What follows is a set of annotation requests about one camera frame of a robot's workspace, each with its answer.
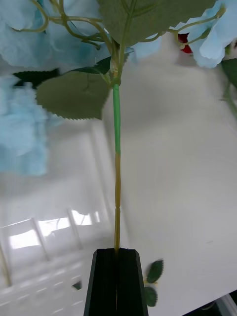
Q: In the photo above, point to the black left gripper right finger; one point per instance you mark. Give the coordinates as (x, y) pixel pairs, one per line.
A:
(130, 284)

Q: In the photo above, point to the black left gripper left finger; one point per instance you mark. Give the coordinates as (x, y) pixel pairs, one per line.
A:
(103, 284)

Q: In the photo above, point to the red rose with green stem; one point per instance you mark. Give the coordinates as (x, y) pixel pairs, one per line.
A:
(185, 45)

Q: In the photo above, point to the two-leaf green twig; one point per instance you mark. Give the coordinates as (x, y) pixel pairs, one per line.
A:
(155, 271)

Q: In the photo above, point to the shallow white slotted box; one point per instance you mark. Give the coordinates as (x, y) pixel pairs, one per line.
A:
(37, 271)

